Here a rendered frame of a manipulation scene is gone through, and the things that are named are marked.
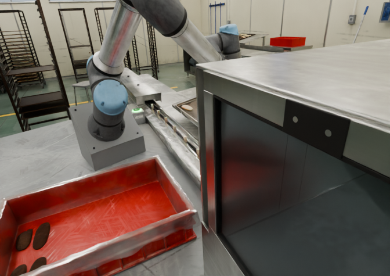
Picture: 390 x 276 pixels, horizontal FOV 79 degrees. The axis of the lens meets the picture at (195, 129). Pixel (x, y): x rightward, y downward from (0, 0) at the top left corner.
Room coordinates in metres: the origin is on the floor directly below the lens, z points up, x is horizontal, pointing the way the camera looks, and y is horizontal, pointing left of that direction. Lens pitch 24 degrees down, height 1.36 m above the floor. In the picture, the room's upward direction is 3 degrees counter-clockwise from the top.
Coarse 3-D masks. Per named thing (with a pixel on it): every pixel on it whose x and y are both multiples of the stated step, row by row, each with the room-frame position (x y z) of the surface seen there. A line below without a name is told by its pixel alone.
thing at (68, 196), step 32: (160, 160) 0.71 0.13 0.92; (32, 192) 0.58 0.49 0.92; (64, 192) 0.60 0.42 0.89; (96, 192) 0.64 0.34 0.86; (0, 224) 0.46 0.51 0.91; (160, 224) 0.42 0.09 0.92; (192, 224) 0.45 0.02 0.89; (0, 256) 0.40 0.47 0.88; (96, 256) 0.36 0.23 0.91; (128, 256) 0.38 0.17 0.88
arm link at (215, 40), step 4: (208, 36) 1.04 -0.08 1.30; (212, 36) 1.03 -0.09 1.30; (216, 36) 1.03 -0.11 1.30; (220, 36) 1.03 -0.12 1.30; (208, 40) 1.02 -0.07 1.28; (212, 40) 1.02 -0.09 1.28; (216, 40) 1.02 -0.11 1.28; (220, 40) 1.02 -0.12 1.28; (212, 44) 1.00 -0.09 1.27; (216, 44) 1.01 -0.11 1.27; (220, 44) 1.02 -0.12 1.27; (216, 48) 0.99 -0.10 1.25; (220, 48) 1.03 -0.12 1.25
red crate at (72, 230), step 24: (120, 192) 0.68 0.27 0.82; (144, 192) 0.67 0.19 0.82; (48, 216) 0.58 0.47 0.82; (72, 216) 0.57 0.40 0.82; (96, 216) 0.57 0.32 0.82; (120, 216) 0.56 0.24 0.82; (144, 216) 0.56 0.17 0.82; (168, 216) 0.55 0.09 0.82; (48, 240) 0.49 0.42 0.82; (72, 240) 0.48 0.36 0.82; (96, 240) 0.48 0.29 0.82; (168, 240) 0.44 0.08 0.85; (120, 264) 0.39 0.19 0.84
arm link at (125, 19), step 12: (120, 0) 0.78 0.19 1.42; (120, 12) 0.80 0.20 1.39; (132, 12) 0.80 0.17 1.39; (120, 24) 0.81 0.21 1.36; (132, 24) 0.82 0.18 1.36; (108, 36) 0.85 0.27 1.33; (120, 36) 0.83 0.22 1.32; (132, 36) 0.86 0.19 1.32; (108, 48) 0.86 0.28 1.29; (120, 48) 0.86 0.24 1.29; (96, 60) 0.90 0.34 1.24; (108, 60) 0.88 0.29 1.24; (120, 60) 0.90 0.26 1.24; (96, 72) 0.89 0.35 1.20; (108, 72) 0.89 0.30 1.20; (120, 72) 0.92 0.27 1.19
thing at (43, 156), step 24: (0, 144) 1.13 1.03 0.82; (24, 144) 1.12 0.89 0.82; (48, 144) 1.10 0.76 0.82; (72, 144) 1.08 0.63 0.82; (0, 168) 0.89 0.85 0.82; (24, 168) 0.88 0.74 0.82; (48, 168) 0.87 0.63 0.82; (72, 168) 0.86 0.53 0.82; (168, 168) 0.82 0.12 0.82; (0, 192) 0.72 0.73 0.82; (192, 192) 0.66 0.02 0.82; (192, 240) 0.46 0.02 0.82; (144, 264) 0.40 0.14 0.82; (168, 264) 0.40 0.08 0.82; (192, 264) 0.39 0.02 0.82
